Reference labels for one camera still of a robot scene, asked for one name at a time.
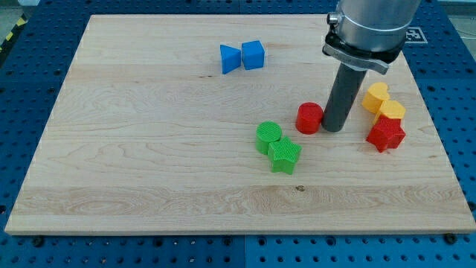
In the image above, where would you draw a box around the light wooden board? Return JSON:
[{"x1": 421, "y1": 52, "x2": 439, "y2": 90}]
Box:
[{"x1": 5, "y1": 15, "x2": 475, "y2": 235}]

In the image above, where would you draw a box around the yellow heart block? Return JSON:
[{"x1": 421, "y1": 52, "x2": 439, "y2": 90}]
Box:
[{"x1": 361, "y1": 82, "x2": 390, "y2": 114}]

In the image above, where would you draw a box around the blue cube block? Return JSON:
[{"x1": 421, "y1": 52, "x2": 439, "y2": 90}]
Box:
[{"x1": 242, "y1": 40, "x2": 265, "y2": 70}]

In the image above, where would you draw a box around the white fiducial marker tag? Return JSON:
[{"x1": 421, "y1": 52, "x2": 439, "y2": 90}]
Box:
[{"x1": 405, "y1": 27, "x2": 428, "y2": 44}]

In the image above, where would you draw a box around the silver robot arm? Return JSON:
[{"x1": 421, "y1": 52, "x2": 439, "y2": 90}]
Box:
[{"x1": 321, "y1": 0, "x2": 421, "y2": 133}]

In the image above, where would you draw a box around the red star block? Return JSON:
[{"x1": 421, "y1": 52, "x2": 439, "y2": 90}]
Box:
[{"x1": 366, "y1": 115, "x2": 406, "y2": 153}]

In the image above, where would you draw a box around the green cylinder block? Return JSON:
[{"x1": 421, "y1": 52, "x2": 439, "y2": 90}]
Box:
[{"x1": 255, "y1": 121, "x2": 282, "y2": 155}]

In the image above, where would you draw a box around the green star block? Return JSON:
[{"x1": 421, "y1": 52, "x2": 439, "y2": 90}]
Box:
[{"x1": 268, "y1": 136, "x2": 302, "y2": 175}]

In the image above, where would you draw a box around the red cylinder block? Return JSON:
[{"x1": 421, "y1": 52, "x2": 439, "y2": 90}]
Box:
[{"x1": 295, "y1": 102, "x2": 324, "y2": 135}]

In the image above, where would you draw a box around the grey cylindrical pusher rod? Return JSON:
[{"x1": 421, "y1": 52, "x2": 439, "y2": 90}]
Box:
[{"x1": 321, "y1": 63, "x2": 367, "y2": 133}]

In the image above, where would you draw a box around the blue triangle block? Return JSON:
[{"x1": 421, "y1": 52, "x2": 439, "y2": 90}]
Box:
[{"x1": 219, "y1": 45, "x2": 241, "y2": 74}]

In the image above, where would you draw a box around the yellow hexagon block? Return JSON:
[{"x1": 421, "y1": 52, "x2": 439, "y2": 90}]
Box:
[{"x1": 373, "y1": 100, "x2": 406, "y2": 124}]

